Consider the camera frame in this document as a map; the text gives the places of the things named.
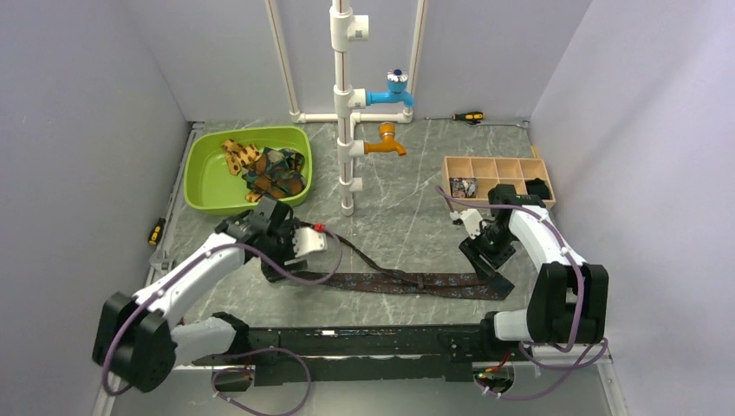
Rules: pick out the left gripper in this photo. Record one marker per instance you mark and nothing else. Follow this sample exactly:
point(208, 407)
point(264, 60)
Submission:
point(287, 230)

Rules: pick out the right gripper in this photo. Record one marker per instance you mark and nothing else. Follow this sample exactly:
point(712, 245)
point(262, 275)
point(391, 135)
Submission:
point(473, 249)

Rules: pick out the dark brown floral tie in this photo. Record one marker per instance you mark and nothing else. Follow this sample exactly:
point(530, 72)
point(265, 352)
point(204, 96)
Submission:
point(381, 280)

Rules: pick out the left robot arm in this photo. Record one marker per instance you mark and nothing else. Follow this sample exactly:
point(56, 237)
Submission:
point(140, 338)

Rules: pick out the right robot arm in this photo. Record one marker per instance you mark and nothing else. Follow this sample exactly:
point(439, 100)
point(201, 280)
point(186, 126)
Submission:
point(568, 303)

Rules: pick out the dark teal patterned tie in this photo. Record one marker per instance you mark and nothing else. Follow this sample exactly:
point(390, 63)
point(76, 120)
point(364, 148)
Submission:
point(278, 174)

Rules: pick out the green plastic basin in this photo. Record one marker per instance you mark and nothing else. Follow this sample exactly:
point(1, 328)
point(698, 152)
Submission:
point(211, 188)

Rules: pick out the black rolled tie in tray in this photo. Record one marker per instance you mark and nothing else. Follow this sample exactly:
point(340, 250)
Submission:
point(540, 188)

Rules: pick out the wooden compartment tray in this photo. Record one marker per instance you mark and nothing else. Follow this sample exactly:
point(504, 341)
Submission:
point(492, 171)

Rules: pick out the yellow black screwdriver left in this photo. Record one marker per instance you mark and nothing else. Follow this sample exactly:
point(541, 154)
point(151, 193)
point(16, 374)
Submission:
point(157, 232)

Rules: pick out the yellow black screwdriver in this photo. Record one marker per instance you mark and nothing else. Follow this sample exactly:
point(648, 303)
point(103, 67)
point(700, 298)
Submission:
point(473, 117)
point(157, 232)

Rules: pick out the orange faucet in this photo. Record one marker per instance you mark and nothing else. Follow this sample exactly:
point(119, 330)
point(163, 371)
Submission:
point(388, 142)

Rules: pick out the silver wrench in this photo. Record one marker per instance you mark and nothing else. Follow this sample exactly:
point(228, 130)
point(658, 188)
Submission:
point(523, 124)

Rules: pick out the yellow black screwdriver back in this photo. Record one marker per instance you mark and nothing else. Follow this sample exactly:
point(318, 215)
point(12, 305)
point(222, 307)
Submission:
point(473, 117)

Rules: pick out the blue faucet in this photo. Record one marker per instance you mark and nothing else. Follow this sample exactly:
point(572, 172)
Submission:
point(397, 92)

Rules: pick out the white pvc pipe assembly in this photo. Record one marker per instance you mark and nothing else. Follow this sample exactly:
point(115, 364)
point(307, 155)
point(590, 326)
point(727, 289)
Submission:
point(345, 29)

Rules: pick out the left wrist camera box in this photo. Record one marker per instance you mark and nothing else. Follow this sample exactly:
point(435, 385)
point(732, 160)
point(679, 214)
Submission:
point(307, 241)

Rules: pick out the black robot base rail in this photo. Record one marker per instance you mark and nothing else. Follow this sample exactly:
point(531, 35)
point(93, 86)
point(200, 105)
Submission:
point(452, 353)

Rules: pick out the aluminium frame rail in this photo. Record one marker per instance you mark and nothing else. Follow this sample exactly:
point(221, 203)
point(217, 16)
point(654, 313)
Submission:
point(104, 402)

